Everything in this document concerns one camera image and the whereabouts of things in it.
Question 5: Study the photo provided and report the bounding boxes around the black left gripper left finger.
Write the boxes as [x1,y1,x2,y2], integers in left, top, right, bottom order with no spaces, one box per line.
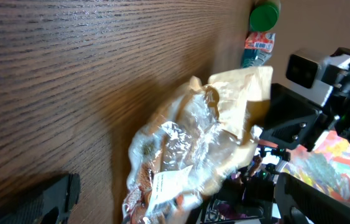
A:
[0,173,81,224]

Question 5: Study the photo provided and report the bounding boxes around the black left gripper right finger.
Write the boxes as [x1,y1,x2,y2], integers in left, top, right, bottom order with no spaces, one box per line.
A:
[275,173,350,224]

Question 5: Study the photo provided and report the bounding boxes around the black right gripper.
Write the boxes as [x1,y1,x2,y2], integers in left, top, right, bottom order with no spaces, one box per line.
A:
[260,83,332,151]

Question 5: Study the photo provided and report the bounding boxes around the brown white snack bag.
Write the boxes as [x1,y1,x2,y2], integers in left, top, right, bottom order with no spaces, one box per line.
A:
[122,66,273,223]

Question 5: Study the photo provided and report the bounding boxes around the green lid jar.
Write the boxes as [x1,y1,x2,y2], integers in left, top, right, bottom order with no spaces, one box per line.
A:
[249,0,281,32]

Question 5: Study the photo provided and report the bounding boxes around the red tissue pack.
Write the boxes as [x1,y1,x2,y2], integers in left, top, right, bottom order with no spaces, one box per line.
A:
[244,32,275,53]

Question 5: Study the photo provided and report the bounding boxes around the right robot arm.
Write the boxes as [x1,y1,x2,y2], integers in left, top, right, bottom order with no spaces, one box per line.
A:
[260,47,350,151]

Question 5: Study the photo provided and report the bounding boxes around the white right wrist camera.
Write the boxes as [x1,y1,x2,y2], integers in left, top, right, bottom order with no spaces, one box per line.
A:
[286,49,350,107]

